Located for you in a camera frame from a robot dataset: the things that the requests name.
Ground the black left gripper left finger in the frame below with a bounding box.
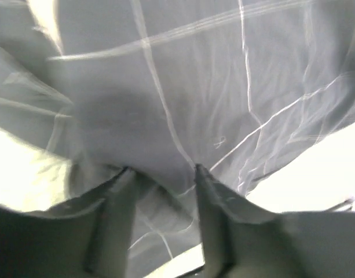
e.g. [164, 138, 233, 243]
[0, 169, 137, 277]

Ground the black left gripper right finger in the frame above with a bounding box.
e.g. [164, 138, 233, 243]
[195, 164, 355, 278]

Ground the dark grey checked pillowcase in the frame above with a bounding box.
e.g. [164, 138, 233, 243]
[0, 1, 355, 271]

